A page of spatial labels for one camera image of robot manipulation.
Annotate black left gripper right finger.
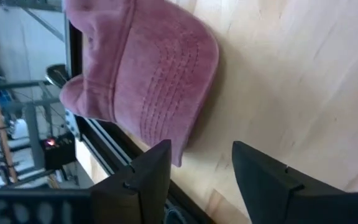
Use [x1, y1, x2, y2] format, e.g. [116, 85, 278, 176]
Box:
[231, 141, 358, 224]

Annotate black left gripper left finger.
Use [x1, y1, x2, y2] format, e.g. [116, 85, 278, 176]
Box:
[90, 139, 173, 224]

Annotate black box with red light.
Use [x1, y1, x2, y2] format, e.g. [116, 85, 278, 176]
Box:
[43, 133, 78, 170]

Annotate grey metal table legs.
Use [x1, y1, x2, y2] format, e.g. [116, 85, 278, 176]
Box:
[0, 80, 63, 175]

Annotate round dark object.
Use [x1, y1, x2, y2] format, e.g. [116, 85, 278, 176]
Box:
[45, 63, 71, 89]

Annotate wooden pole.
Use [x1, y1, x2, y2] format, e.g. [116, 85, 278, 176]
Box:
[0, 80, 19, 184]

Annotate silver metal bracket plate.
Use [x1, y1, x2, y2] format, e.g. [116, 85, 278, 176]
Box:
[64, 108, 81, 140]

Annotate maroon corduroy cap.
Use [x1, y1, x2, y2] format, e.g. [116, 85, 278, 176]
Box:
[59, 0, 220, 167]

